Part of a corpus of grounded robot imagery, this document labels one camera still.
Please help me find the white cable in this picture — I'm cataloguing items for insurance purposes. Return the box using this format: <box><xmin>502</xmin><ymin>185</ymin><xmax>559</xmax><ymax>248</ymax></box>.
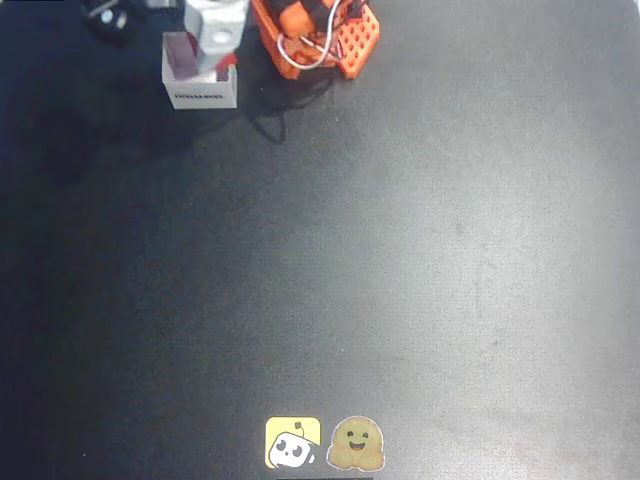
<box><xmin>276</xmin><ymin>0</ymin><xmax>354</xmax><ymax>70</ymax></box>

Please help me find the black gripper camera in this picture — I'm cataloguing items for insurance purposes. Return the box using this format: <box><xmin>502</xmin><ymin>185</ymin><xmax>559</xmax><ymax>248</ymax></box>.
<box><xmin>84</xmin><ymin>0</ymin><xmax>134</xmax><ymax>44</ymax></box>

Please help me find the hugging face emoji sticker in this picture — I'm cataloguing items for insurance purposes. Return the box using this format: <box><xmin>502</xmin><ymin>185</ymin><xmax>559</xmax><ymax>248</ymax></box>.
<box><xmin>326</xmin><ymin>415</ymin><xmax>386</xmax><ymax>472</ymax></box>

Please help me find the yellow robot sticker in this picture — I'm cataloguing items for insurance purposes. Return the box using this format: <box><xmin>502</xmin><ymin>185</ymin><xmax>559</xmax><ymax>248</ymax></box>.
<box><xmin>264</xmin><ymin>415</ymin><xmax>322</xmax><ymax>470</ymax></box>

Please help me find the white cardboard box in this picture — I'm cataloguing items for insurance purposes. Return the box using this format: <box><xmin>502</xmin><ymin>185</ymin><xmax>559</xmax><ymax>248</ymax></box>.
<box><xmin>160</xmin><ymin>31</ymin><xmax>239</xmax><ymax>111</ymax></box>

